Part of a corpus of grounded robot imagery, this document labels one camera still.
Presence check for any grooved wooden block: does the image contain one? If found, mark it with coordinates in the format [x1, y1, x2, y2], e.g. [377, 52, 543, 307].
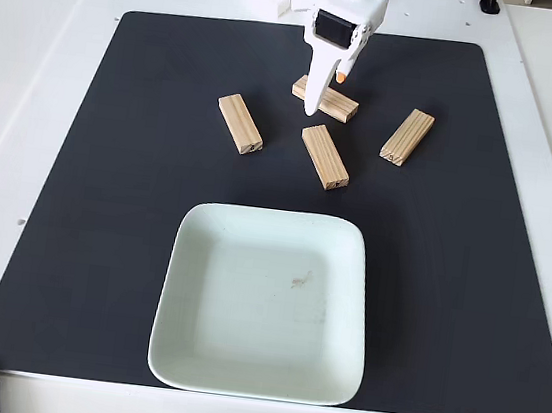
[288, 73, 363, 126]
[295, 121, 357, 194]
[211, 91, 270, 158]
[377, 104, 438, 173]

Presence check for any pale green square plate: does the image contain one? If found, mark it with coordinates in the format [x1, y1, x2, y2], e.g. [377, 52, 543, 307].
[142, 195, 384, 412]

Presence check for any black rubber mat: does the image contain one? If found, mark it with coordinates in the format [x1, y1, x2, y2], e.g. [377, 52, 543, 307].
[0, 0, 552, 413]

